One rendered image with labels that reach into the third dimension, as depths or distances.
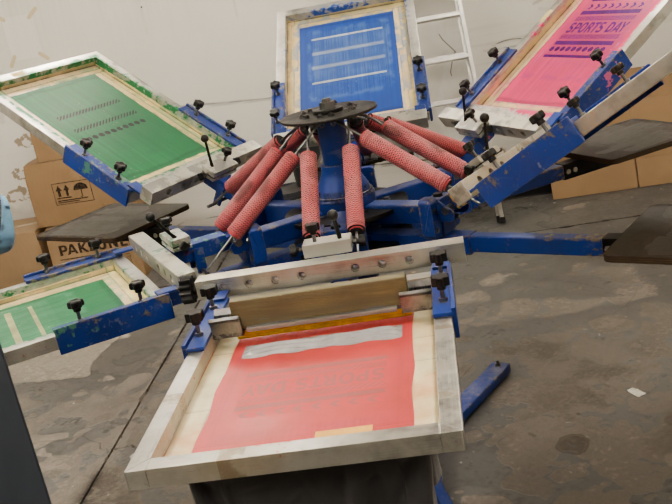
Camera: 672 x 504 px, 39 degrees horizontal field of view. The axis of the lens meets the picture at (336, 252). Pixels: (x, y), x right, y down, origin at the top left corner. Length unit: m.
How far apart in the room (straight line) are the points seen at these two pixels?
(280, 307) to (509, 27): 4.25
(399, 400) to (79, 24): 5.02
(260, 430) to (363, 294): 0.47
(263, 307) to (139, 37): 4.39
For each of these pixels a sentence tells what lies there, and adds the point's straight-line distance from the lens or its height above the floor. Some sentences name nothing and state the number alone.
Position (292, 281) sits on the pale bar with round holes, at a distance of 2.36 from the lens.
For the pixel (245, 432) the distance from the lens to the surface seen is 1.78.
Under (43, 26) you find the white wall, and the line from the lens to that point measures 6.58.
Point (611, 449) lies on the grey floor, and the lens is 3.40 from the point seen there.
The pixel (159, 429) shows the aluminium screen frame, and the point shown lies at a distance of 1.80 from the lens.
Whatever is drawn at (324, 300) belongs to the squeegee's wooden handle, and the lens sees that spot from 2.11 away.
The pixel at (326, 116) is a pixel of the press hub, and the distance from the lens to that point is 2.80.
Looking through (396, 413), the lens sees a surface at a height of 0.95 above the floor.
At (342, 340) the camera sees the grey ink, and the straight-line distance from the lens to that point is 2.06.
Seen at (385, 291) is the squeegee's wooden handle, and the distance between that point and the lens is 2.10.
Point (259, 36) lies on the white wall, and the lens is 6.21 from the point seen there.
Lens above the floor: 1.76
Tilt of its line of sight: 18 degrees down
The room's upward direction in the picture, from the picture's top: 11 degrees counter-clockwise
